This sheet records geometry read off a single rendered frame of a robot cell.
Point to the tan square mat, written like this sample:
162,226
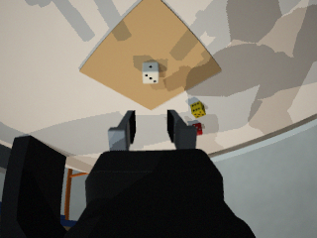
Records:
150,32

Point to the white die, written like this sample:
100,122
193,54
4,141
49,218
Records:
150,72

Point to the red die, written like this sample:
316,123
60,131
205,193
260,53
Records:
198,126

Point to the yellow die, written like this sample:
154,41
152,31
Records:
197,109

